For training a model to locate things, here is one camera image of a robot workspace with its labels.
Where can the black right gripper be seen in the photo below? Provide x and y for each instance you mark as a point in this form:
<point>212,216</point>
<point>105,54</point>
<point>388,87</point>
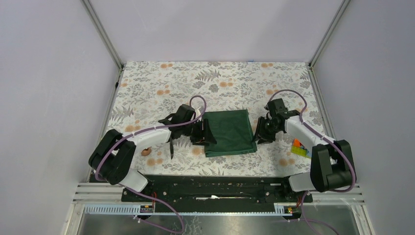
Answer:
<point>260,133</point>

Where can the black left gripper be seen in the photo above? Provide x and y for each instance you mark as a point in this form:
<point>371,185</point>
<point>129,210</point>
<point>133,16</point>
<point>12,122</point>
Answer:
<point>204,136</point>

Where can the dark green cloth napkin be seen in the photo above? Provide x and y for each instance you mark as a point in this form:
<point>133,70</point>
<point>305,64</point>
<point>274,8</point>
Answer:
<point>233,132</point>

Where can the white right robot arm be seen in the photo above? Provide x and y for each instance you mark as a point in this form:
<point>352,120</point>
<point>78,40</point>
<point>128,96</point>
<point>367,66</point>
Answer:
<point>331,168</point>

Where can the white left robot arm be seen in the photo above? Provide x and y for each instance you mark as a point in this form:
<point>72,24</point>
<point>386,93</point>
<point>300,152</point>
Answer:
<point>113,156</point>

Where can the black table knife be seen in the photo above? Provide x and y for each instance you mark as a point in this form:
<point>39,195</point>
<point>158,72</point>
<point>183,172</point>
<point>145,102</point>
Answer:
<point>171,146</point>

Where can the colourful toy block stack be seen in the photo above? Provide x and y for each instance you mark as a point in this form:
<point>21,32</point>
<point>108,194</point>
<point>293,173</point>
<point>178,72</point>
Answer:
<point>299,149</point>

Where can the copper spoon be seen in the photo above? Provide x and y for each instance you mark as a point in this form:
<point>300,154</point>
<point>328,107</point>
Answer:
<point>145,152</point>

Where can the floral patterned table mat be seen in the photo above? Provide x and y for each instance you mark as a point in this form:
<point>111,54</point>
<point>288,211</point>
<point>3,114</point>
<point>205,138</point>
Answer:
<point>149,91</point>

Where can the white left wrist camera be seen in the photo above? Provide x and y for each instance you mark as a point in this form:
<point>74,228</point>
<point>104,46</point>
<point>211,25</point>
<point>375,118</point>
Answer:
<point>197,113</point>

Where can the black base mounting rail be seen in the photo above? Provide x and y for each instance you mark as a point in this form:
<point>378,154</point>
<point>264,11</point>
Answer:
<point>209,194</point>

